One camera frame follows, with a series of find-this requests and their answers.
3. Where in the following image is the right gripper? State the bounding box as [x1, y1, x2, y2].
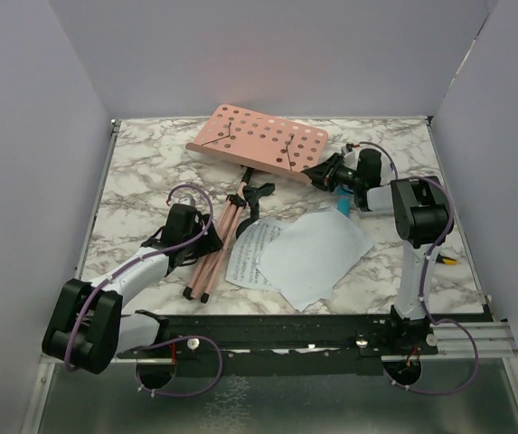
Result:
[299, 154, 362, 194]

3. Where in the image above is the pink folding music stand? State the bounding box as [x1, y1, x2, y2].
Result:
[183, 104, 328, 303]

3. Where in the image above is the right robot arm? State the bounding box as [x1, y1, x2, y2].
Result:
[302, 149, 455, 354]

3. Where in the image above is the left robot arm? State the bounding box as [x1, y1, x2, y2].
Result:
[42, 203, 223, 374]

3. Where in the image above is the clear plastic compartment box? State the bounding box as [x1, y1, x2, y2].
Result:
[357, 205, 393, 218]

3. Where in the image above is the printed sheet music page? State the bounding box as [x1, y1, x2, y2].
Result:
[224, 218, 332, 300]

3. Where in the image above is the black microphone desk stand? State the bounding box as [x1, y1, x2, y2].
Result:
[236, 183, 276, 239]

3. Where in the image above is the blank white paper sheet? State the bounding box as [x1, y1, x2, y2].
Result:
[257, 207, 374, 311]

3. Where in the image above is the yellow black small tool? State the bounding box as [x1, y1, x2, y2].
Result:
[437, 255, 457, 265]

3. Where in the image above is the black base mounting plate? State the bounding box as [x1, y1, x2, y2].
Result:
[116, 308, 497, 377]

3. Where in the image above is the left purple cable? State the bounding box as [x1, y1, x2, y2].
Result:
[63, 183, 221, 399]

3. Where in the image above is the blue plastic recorder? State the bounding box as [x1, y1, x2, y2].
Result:
[335, 186, 352, 217]

